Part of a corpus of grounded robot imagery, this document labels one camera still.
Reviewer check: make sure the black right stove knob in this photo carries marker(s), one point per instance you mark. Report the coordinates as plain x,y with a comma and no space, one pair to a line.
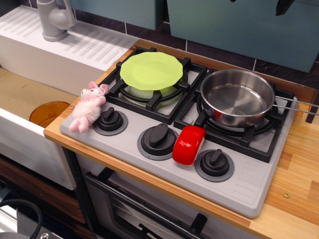
214,165

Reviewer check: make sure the black left stove knob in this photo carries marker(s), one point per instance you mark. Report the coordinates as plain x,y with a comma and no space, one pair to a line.
111,122

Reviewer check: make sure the black right burner grate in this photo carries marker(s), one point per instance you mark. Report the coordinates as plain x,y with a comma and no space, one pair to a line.
258,141

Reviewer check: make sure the stainless steel pan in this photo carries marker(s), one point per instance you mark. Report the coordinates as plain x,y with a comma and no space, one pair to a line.
239,98

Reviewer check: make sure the teal wall cabinet left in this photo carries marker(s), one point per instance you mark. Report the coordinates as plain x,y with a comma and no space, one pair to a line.
143,13

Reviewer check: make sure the grey toy stove top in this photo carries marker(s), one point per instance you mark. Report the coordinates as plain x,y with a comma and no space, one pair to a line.
243,192

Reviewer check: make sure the red salmon sushi toy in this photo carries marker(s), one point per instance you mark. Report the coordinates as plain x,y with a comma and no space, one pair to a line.
188,144

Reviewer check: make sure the white toy sink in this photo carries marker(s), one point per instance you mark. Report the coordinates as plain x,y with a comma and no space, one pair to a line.
34,71

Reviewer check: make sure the black middle stove knob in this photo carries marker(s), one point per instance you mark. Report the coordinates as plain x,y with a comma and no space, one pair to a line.
157,142

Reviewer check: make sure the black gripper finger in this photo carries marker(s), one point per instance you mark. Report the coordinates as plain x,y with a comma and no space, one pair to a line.
282,6

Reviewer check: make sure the orange plastic cup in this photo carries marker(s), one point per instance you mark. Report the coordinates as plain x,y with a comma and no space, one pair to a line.
46,113

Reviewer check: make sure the light green plastic plate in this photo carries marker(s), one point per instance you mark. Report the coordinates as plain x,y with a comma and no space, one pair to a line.
151,71

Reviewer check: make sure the black burner grate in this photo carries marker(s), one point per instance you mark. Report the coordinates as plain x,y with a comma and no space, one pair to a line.
258,141
161,105

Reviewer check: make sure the black stove knob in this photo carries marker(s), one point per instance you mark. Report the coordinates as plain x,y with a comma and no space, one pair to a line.
214,165
111,122
157,142

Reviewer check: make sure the grey toy faucet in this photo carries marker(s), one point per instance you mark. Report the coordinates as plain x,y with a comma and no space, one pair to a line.
55,22

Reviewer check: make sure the toy oven door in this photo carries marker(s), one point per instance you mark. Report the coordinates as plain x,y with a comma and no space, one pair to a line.
140,212

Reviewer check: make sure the black left burner grate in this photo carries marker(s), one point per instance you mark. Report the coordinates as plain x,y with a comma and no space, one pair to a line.
161,105

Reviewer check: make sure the pink plush pig toy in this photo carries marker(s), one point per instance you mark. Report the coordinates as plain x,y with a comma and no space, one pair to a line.
88,110

